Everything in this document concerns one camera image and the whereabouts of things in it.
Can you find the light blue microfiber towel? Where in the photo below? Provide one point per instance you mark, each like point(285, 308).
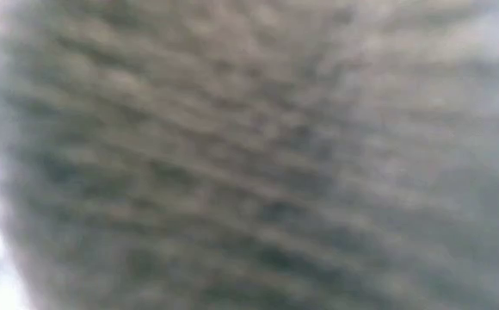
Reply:
point(249, 172)

